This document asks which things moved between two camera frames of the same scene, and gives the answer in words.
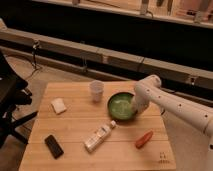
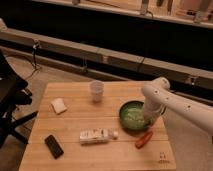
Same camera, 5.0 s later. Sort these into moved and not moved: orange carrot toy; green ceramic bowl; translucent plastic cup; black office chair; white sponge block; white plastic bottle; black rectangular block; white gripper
Moved: green ceramic bowl; white gripper; white plastic bottle
Not moved: white sponge block; black office chair; orange carrot toy; translucent plastic cup; black rectangular block
